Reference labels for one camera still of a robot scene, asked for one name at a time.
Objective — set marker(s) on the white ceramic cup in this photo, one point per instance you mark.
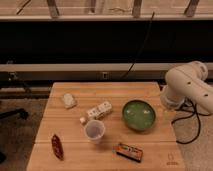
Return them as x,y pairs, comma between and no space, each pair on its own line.
94,131

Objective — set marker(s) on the white power strip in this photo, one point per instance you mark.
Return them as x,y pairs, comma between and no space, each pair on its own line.
100,110

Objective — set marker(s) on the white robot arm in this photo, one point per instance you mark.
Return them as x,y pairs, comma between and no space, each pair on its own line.
187,81

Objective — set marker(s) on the clear wrapped white packet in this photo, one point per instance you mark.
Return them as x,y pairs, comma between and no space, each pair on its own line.
69,100

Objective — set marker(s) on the orange black eraser box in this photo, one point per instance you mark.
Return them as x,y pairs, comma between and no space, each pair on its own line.
129,152

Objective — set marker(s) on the small white cube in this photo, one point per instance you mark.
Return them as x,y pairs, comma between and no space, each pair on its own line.
83,120

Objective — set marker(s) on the black chair base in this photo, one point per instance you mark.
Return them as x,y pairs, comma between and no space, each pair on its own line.
21,112

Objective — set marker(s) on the green ceramic bowl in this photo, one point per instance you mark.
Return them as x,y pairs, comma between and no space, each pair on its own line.
138,115

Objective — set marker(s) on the dark red snack packet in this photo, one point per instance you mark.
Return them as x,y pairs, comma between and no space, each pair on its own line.
57,147

